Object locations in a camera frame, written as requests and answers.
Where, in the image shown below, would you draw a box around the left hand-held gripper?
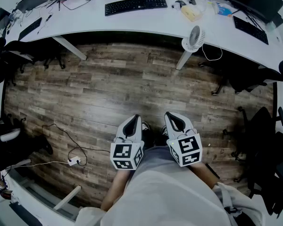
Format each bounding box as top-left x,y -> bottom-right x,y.
110,114 -> 145,171

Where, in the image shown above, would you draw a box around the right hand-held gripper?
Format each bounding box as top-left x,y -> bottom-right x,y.
165,112 -> 203,168

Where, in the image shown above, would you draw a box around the black full-size keyboard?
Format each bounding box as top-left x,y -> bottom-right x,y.
104,0 -> 168,16

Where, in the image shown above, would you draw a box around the person's right forearm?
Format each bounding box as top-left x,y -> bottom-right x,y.
188,161 -> 219,189

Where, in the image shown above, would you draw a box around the person's left forearm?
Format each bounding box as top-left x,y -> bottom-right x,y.
100,166 -> 135,211

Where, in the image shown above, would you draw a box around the black compact keyboard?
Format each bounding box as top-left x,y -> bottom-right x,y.
18,17 -> 42,41
233,16 -> 269,45

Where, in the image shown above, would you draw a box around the person's left shoe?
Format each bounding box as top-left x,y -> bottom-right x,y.
141,121 -> 151,136

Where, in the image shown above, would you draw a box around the person's black trousers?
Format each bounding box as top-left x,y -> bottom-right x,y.
141,128 -> 172,149

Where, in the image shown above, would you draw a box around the black smartphone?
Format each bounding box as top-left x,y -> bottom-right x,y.
205,163 -> 220,179

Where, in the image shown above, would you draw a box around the white power strip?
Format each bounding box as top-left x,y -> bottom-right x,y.
67,156 -> 82,166

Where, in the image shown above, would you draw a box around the white desk leg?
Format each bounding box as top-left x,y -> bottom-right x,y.
53,185 -> 82,211
175,49 -> 191,70
52,35 -> 87,61

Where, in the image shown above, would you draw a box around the person's white shirt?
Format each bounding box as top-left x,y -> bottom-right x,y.
75,147 -> 266,226

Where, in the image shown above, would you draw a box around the black office chair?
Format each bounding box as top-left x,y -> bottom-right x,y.
223,106 -> 283,218
0,37 -> 67,83
198,59 -> 283,96
0,111 -> 54,171

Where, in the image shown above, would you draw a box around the white desk fan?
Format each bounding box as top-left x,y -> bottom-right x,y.
181,25 -> 206,53

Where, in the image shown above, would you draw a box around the beige plastic bag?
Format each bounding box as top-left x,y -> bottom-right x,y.
181,5 -> 203,22

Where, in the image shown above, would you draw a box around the blue printed packet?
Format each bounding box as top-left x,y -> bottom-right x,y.
216,2 -> 233,17

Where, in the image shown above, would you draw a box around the black floor cable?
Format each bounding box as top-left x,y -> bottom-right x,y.
42,123 -> 111,167

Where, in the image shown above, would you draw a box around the white fan cable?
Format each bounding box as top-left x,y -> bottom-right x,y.
201,43 -> 224,62

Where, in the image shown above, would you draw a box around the white floor cable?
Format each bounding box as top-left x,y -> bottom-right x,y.
4,160 -> 70,171

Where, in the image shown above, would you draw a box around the person's grey shoulder strap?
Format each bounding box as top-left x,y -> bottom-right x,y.
214,182 -> 243,221

